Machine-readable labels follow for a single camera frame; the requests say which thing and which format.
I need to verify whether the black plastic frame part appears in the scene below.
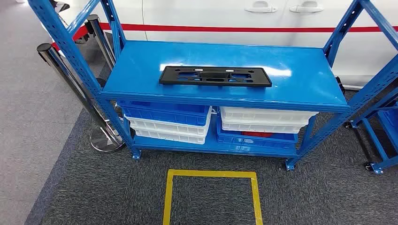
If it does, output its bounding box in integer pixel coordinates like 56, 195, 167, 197
159, 66, 273, 88

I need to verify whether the blue metal shelf rack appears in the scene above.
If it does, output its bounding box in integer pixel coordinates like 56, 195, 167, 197
27, 0, 398, 172

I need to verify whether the white car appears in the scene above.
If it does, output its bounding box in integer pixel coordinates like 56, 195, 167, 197
40, 0, 398, 90

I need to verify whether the blue plastic crate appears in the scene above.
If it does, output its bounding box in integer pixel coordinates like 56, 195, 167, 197
119, 100, 210, 127
216, 116, 299, 150

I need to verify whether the red barrier belt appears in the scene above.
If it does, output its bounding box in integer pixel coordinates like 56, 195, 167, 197
51, 22, 398, 50

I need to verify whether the yellow floor tape square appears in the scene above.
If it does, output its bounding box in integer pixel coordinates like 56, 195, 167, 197
162, 169, 264, 225

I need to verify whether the chrome stanchion post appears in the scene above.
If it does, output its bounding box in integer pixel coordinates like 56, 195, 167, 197
36, 43, 126, 153
85, 14, 116, 70

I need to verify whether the white car door handle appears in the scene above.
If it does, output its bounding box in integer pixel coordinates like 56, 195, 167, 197
244, 0, 278, 14
289, 0, 325, 14

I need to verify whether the red item in crate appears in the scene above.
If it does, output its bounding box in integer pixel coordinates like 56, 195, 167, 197
241, 131, 274, 138

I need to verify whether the blue wheeled shelf rack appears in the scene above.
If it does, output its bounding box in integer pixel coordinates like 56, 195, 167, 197
343, 88, 398, 174

